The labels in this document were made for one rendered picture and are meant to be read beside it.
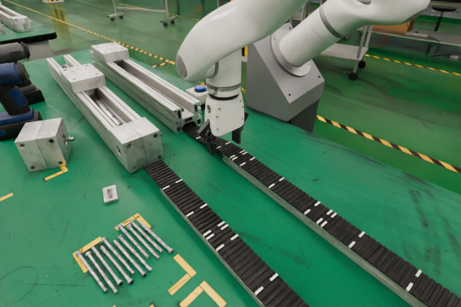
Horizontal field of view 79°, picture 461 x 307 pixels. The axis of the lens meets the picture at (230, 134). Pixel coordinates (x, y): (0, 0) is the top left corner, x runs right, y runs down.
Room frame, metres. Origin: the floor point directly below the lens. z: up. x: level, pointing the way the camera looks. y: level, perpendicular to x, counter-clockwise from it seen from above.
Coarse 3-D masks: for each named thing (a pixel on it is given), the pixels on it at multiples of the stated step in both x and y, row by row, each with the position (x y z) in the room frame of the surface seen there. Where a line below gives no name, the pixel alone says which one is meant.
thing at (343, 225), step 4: (340, 220) 0.38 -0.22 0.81; (344, 220) 0.38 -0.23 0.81; (336, 224) 0.37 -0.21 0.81; (340, 224) 0.37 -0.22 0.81; (344, 224) 0.37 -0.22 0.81; (348, 224) 0.37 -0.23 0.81; (332, 228) 0.36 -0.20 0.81; (336, 228) 0.36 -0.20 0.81; (340, 228) 0.36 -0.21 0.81; (344, 228) 0.36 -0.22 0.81; (328, 232) 0.35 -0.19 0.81; (332, 232) 0.35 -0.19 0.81; (336, 232) 0.35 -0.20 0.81; (340, 232) 0.35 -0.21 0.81; (336, 236) 0.34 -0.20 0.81
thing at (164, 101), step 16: (96, 64) 1.32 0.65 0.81; (112, 64) 1.16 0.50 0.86; (128, 64) 1.18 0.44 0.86; (112, 80) 1.17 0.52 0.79; (128, 80) 1.00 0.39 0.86; (144, 80) 1.07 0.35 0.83; (160, 80) 0.98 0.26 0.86; (144, 96) 0.90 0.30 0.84; (160, 96) 0.85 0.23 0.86; (176, 96) 0.87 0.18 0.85; (160, 112) 0.84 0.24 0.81; (176, 112) 0.75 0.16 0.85; (192, 112) 0.80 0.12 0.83; (176, 128) 0.77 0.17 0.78
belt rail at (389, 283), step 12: (240, 168) 0.55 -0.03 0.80; (252, 180) 0.52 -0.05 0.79; (264, 192) 0.49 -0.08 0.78; (288, 204) 0.43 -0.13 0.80; (300, 216) 0.41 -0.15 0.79; (312, 228) 0.38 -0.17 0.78; (336, 240) 0.34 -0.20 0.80; (348, 252) 0.32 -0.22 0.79; (360, 264) 0.30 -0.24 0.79; (384, 276) 0.27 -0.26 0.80; (396, 288) 0.25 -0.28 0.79; (408, 300) 0.24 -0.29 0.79
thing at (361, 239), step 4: (360, 232) 0.35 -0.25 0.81; (364, 232) 0.35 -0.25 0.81; (356, 236) 0.34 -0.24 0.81; (360, 236) 0.34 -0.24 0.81; (364, 236) 0.34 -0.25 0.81; (368, 236) 0.34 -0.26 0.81; (356, 240) 0.33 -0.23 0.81; (360, 240) 0.33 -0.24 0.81; (364, 240) 0.33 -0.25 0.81; (368, 240) 0.33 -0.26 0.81; (348, 244) 0.32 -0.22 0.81; (352, 244) 0.32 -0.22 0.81; (356, 244) 0.32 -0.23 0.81; (360, 244) 0.32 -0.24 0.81; (364, 244) 0.32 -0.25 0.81; (352, 248) 0.31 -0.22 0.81; (356, 248) 0.31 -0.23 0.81; (360, 248) 0.31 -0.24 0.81; (356, 252) 0.31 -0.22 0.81
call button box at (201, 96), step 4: (192, 88) 0.97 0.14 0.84; (188, 92) 0.94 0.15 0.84; (192, 92) 0.93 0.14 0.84; (196, 92) 0.93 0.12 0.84; (200, 92) 0.93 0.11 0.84; (204, 92) 0.93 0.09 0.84; (208, 92) 0.93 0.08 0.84; (192, 96) 0.92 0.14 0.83; (196, 96) 0.90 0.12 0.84; (200, 96) 0.91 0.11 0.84; (204, 96) 0.92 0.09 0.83; (200, 100) 0.90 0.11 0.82; (204, 100) 0.92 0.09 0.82; (204, 104) 0.92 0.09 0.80; (204, 108) 0.91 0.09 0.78
